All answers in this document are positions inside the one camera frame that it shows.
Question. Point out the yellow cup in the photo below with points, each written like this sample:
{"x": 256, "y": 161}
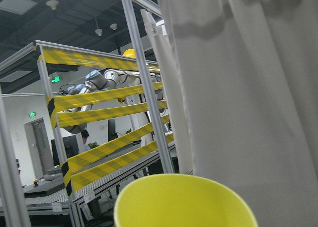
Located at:
{"x": 179, "y": 200}

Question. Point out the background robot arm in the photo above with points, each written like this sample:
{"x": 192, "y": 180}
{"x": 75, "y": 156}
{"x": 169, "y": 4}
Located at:
{"x": 75, "y": 108}

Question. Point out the white curtain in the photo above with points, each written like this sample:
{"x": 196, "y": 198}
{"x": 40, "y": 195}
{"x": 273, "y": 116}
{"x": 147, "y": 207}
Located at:
{"x": 241, "y": 78}

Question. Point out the taped safety fence frame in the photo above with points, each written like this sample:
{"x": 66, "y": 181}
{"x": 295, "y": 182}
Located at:
{"x": 75, "y": 177}

